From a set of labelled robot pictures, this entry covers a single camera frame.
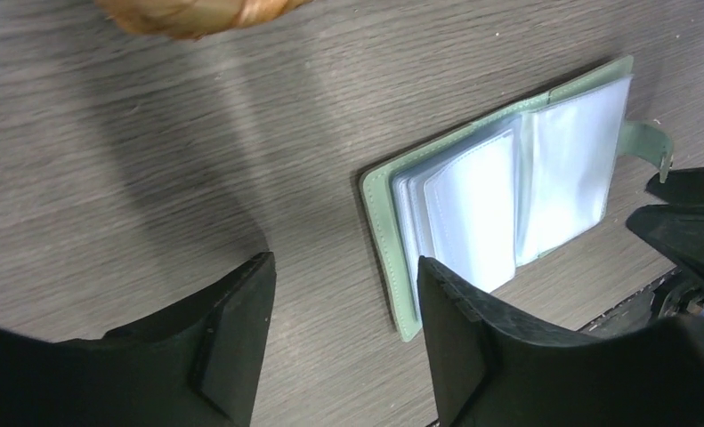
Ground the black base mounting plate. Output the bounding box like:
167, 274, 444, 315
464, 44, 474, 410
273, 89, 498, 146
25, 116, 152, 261
579, 268, 681, 338

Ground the green card holder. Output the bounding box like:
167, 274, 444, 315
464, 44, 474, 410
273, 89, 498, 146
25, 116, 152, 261
360, 55, 674, 342

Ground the woven wicker divided tray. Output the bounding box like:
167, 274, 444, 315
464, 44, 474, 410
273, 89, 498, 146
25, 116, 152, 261
96, 0, 308, 40

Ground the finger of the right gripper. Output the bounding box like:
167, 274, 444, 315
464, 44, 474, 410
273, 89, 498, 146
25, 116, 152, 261
626, 205, 704, 290
645, 167, 704, 206

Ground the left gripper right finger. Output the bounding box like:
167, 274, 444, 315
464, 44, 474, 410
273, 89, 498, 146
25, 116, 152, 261
417, 257, 704, 426

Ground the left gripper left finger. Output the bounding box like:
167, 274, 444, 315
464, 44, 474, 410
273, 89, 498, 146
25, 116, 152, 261
0, 252, 276, 426

